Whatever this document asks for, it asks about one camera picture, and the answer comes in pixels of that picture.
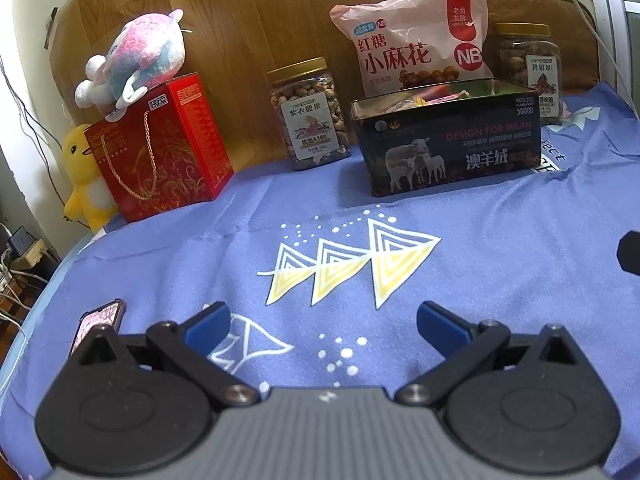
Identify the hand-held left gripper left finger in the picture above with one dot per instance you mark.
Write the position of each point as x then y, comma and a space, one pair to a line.
207, 325

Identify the yellow plush duck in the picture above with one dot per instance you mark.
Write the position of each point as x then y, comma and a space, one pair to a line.
82, 180

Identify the smartphone in pink case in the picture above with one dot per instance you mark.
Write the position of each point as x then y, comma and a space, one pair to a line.
97, 322

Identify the red gift box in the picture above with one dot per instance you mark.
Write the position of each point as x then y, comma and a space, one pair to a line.
160, 145

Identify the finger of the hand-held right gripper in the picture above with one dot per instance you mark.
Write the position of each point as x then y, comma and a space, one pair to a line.
631, 254

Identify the black sheep-print tin box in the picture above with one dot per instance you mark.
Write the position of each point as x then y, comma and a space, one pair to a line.
450, 145

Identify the wooden headboard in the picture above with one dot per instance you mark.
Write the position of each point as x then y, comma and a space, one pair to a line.
250, 15

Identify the pink plush toy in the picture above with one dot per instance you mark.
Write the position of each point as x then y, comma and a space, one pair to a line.
142, 55

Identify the black power adapter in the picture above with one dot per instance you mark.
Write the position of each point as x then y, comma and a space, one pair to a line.
19, 240

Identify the pink snack bag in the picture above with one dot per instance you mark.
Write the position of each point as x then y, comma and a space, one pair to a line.
415, 45

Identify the clear jar of dark nuts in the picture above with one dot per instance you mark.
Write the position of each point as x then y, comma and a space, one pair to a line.
535, 70

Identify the beige power strip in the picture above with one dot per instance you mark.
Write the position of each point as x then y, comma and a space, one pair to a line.
27, 256

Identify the blue printed blanket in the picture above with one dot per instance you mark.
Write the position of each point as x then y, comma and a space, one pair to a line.
320, 210

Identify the clear jar of pale nuts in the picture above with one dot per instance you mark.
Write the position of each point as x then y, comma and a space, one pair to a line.
312, 115

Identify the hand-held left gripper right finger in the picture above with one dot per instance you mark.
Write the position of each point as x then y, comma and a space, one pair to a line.
440, 327

